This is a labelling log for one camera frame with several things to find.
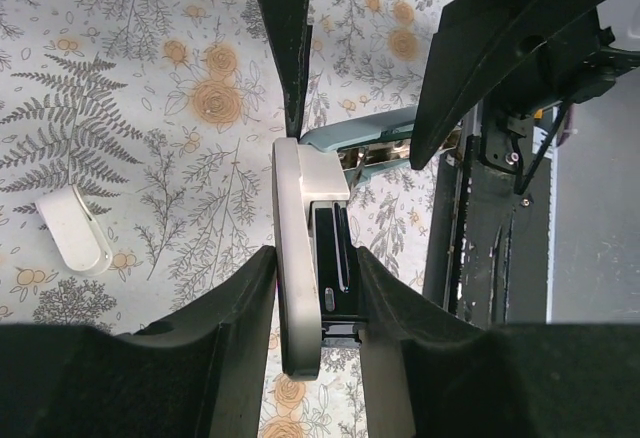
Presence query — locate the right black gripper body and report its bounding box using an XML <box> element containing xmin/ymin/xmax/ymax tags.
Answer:
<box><xmin>469</xmin><ymin>9</ymin><xmax>620</xmax><ymax>193</ymax></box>

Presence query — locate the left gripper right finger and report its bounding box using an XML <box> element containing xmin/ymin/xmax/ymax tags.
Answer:
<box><xmin>357</xmin><ymin>248</ymin><xmax>639</xmax><ymax>437</ymax></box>

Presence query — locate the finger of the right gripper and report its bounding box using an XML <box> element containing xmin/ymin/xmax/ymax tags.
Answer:
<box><xmin>410</xmin><ymin>0</ymin><xmax>605</xmax><ymax>169</ymax></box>
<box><xmin>257</xmin><ymin>0</ymin><xmax>311</xmax><ymax>136</ymax></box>

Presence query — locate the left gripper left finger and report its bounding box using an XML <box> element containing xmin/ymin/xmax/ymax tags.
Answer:
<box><xmin>1</xmin><ymin>246</ymin><xmax>277</xmax><ymax>437</ymax></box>

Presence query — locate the light blue stapler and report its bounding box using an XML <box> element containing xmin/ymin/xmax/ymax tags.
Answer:
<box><xmin>272</xmin><ymin>106</ymin><xmax>417</xmax><ymax>381</ymax></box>

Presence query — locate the small white stapler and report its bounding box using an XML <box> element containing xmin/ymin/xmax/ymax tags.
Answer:
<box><xmin>35</xmin><ymin>185</ymin><xmax>113</xmax><ymax>277</ymax></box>

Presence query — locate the floral table mat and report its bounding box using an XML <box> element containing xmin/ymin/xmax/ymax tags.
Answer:
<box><xmin>1</xmin><ymin>0</ymin><xmax>451</xmax><ymax>437</ymax></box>

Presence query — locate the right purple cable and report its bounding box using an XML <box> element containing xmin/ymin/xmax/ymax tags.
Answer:
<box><xmin>559</xmin><ymin>105</ymin><xmax>579</xmax><ymax>147</ymax></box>

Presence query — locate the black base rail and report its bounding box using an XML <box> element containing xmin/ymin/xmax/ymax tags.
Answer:
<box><xmin>422</xmin><ymin>106</ymin><xmax>557</xmax><ymax>328</ymax></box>

